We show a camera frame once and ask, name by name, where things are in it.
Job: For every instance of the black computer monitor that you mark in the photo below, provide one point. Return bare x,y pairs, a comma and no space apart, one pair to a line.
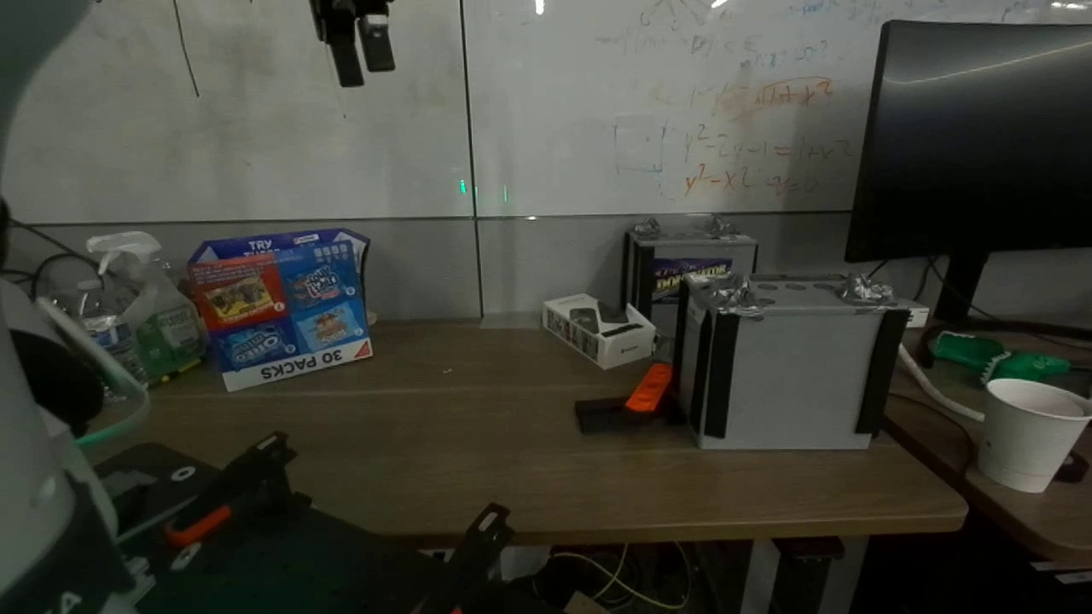
977,139

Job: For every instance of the blue cardboard snack box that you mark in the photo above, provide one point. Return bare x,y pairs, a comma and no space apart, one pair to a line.
281,303

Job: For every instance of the white spray bottle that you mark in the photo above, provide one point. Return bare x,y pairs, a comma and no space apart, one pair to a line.
138,312

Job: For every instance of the white paper cup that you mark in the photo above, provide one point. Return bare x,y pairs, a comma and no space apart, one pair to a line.
1027,432

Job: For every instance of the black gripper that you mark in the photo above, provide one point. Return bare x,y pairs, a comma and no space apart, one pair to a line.
337,22

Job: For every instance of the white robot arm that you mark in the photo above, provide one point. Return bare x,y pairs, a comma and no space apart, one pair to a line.
57,520

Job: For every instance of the rear grey metal box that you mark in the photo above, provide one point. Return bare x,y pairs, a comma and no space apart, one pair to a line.
659,253

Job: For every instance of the orange and black clamp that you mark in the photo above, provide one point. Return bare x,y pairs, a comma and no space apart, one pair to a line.
641,407

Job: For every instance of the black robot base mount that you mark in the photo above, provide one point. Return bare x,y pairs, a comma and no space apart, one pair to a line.
242,539

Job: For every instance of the grey metal box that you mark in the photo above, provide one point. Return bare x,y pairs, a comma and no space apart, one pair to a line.
787,361
659,253

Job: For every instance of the small white open box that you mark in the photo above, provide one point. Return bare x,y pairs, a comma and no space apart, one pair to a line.
598,334

